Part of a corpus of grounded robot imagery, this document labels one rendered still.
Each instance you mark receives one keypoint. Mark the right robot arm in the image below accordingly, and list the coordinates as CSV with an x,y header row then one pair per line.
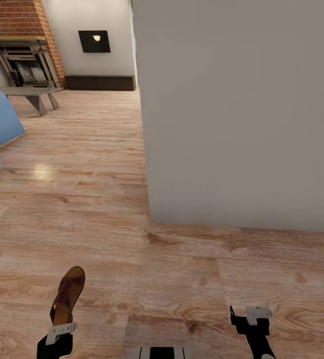
x,y
256,328

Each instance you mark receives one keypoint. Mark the cabinet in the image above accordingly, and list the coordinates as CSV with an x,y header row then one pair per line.
x,y
101,82

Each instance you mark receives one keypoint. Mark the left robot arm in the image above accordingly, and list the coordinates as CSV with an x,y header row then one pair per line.
x,y
58,342

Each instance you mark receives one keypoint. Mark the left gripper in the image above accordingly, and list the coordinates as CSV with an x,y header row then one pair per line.
x,y
63,346

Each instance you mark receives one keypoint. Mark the coffee table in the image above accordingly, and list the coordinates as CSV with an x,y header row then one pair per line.
x,y
33,95

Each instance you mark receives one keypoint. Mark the wall mounted tv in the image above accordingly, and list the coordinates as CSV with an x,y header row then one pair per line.
x,y
94,41

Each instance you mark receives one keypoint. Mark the sandal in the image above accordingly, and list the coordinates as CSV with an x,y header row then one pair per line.
x,y
70,288

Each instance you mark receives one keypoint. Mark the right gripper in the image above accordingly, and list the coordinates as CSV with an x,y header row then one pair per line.
x,y
244,328

